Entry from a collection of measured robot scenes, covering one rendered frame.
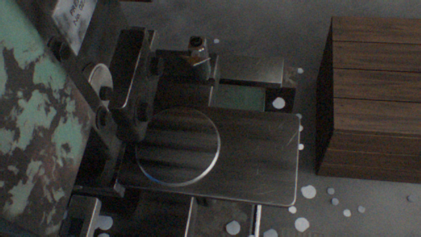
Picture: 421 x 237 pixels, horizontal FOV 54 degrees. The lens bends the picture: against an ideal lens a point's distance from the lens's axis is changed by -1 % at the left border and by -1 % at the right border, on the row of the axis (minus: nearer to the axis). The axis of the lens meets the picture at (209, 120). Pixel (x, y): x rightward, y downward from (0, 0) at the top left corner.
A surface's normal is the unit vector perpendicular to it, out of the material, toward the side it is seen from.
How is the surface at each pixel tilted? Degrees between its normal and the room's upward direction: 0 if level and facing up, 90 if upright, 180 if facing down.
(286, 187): 0
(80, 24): 90
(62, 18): 90
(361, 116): 0
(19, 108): 90
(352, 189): 0
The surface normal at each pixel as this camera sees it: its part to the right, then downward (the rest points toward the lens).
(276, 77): -0.09, -0.46
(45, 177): 0.98, 0.10
